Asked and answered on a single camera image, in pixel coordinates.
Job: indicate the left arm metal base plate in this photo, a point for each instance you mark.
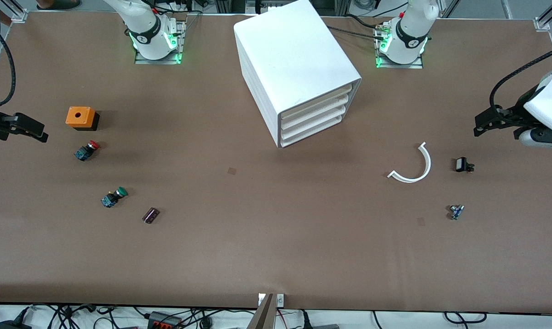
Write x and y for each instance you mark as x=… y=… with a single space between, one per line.
x=399 y=66

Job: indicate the white drawer cabinet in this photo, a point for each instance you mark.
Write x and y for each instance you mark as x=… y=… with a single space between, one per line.
x=294 y=55

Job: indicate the red push button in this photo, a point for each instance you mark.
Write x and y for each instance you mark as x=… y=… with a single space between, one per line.
x=86 y=151

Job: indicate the dark shoe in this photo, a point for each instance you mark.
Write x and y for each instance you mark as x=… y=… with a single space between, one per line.
x=59 y=4

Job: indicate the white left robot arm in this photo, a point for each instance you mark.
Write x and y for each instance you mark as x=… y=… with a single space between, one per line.
x=410 y=32

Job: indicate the small blue metal component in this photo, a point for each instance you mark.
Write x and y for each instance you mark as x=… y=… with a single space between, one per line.
x=456 y=212

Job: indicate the black rectangular push button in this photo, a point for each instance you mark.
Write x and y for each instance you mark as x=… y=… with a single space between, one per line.
x=461 y=164

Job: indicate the small metal edge bracket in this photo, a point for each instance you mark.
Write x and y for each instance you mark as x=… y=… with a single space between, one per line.
x=280 y=300

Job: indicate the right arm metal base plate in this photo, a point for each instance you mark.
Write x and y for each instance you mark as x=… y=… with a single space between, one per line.
x=181 y=43

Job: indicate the white curved plastic clip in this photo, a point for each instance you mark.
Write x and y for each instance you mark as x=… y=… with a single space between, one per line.
x=428 y=162

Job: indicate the white plastic drawer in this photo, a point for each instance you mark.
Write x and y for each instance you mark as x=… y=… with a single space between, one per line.
x=317 y=101
x=313 y=129
x=314 y=119
x=316 y=111

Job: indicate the green push button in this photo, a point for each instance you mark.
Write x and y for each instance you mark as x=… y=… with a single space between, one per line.
x=113 y=197

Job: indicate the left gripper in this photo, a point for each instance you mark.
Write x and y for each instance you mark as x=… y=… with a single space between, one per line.
x=516 y=111

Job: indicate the dark purple capacitor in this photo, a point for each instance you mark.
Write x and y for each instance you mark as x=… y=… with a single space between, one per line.
x=150 y=215

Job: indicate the brown camera mount post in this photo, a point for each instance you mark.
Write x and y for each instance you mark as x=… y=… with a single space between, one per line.
x=263 y=315

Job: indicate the black power strip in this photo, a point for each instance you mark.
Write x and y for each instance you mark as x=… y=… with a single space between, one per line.
x=164 y=322

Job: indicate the white corner bracket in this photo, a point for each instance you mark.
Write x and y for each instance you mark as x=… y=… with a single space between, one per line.
x=19 y=16
x=542 y=24

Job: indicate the orange button box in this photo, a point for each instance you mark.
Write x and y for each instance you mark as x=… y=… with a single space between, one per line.
x=79 y=116

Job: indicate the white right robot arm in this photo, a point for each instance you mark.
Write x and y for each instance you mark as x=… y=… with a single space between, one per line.
x=150 y=32

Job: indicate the black power adapter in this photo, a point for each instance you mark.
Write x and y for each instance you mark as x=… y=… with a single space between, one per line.
x=13 y=325

